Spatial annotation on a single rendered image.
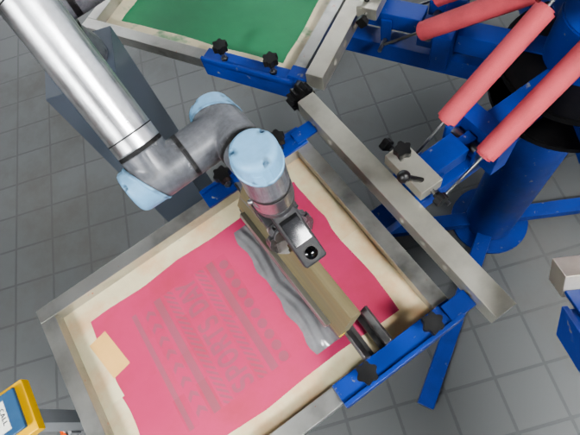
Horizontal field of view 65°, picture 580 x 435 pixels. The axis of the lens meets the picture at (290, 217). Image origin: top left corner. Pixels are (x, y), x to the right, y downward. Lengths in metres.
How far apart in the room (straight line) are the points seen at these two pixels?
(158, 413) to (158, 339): 0.16
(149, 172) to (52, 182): 2.13
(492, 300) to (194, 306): 0.65
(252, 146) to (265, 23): 0.92
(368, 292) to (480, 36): 0.73
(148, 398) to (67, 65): 0.72
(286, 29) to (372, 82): 1.15
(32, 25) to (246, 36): 0.89
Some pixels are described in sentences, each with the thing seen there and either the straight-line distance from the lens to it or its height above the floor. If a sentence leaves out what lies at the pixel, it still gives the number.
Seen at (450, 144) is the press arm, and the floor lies 1.04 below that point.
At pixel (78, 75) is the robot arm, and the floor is 1.54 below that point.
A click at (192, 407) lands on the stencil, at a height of 0.96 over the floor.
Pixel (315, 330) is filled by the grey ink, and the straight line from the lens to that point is 1.04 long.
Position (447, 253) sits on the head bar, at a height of 1.04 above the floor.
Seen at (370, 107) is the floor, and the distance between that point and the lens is 2.48.
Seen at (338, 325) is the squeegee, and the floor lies 1.06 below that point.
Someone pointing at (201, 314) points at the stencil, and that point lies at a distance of 1.11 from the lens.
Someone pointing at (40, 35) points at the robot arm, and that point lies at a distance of 0.72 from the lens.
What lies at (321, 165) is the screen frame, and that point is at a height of 0.99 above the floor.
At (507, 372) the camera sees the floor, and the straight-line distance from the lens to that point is 2.06.
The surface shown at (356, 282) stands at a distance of 1.06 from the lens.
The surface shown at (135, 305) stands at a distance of 1.18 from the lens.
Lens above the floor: 1.98
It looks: 64 degrees down
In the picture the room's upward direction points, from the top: 21 degrees counter-clockwise
